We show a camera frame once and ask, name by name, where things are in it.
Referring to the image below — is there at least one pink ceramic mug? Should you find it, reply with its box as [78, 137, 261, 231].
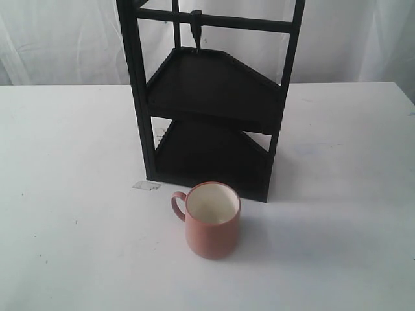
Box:
[171, 181, 241, 260]

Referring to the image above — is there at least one black two-tier shelf rack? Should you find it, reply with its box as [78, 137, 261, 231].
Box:
[117, 1, 305, 202]

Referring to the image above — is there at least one clear tape piece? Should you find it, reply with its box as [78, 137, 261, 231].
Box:
[132, 180, 161, 191]

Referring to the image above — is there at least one white backdrop curtain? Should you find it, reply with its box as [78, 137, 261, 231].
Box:
[1, 1, 414, 89]

